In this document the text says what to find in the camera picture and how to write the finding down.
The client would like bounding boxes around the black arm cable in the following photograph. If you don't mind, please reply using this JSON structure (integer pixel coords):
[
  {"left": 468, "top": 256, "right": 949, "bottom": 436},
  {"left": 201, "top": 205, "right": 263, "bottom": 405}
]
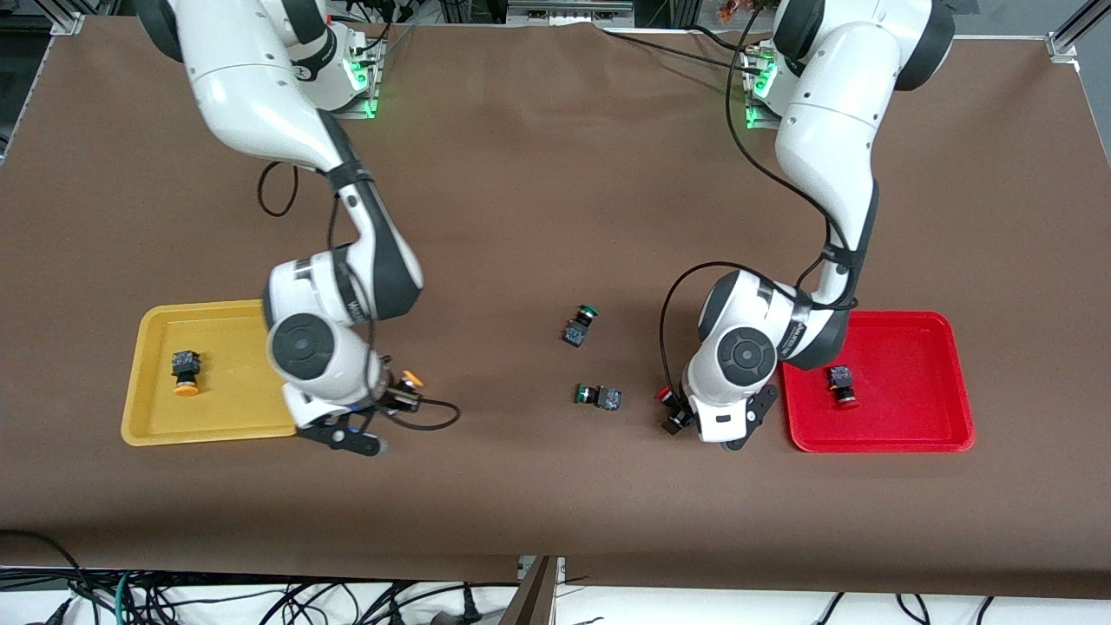
[
  {"left": 258, "top": 161, "right": 463, "bottom": 432},
  {"left": 660, "top": 17, "right": 869, "bottom": 400}
]

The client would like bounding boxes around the aluminium frame profile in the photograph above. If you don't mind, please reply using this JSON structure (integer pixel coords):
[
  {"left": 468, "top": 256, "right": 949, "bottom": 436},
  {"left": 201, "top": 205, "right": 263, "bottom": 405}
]
[
  {"left": 1046, "top": 0, "right": 1111, "bottom": 62},
  {"left": 48, "top": 0, "right": 88, "bottom": 37}
]

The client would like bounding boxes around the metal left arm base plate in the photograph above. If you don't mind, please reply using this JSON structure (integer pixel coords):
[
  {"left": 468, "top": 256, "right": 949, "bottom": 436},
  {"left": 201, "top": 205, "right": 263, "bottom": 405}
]
[{"left": 742, "top": 43, "right": 782, "bottom": 131}]

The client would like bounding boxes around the black power plug cable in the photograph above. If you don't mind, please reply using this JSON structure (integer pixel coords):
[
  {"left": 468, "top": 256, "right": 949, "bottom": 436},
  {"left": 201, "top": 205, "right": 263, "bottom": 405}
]
[{"left": 252, "top": 580, "right": 522, "bottom": 625}]

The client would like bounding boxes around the dark table beam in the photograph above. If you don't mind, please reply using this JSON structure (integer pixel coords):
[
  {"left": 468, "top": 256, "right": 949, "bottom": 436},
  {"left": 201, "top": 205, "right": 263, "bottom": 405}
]
[{"left": 502, "top": 556, "right": 561, "bottom": 625}]

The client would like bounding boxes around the black cable on table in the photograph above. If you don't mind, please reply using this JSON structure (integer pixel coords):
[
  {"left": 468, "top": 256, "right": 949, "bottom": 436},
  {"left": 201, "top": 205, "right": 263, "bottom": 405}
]
[{"left": 595, "top": 24, "right": 756, "bottom": 70}]

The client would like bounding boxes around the red plastic tray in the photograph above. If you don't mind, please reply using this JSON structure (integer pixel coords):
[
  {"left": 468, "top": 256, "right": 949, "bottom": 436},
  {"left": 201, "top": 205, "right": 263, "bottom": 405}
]
[{"left": 781, "top": 311, "right": 976, "bottom": 454}]

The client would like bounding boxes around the grey equipment rack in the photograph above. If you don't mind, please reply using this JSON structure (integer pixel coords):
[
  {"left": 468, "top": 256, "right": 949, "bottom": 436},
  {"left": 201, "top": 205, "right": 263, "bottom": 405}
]
[{"left": 508, "top": 0, "right": 634, "bottom": 23}]

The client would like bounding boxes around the green floor cable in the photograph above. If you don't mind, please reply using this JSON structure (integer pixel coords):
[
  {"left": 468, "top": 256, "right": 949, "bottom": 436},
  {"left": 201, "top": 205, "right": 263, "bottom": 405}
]
[{"left": 111, "top": 569, "right": 140, "bottom": 625}]

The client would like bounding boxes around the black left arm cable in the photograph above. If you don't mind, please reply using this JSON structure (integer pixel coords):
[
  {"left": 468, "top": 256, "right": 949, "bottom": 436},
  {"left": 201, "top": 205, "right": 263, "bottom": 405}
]
[{"left": 660, "top": 17, "right": 869, "bottom": 400}]

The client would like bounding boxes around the yellow plastic tray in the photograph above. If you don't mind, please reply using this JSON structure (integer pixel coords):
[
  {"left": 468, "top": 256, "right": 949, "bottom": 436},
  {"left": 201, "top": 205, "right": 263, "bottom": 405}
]
[{"left": 120, "top": 299, "right": 300, "bottom": 447}]

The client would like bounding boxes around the brown table cover sheet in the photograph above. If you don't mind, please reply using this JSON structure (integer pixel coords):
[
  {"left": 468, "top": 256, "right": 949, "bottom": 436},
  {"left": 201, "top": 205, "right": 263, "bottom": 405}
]
[{"left": 0, "top": 17, "right": 1111, "bottom": 600}]

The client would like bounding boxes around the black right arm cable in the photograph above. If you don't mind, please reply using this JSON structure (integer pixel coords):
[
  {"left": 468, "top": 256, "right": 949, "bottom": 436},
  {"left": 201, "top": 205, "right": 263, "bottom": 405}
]
[{"left": 258, "top": 161, "right": 463, "bottom": 432}]

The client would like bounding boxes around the red push button switch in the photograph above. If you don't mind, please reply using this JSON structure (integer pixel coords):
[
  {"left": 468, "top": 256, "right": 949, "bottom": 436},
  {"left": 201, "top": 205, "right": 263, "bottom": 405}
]
[
  {"left": 825, "top": 365, "right": 860, "bottom": 411},
  {"left": 654, "top": 386, "right": 695, "bottom": 435}
]

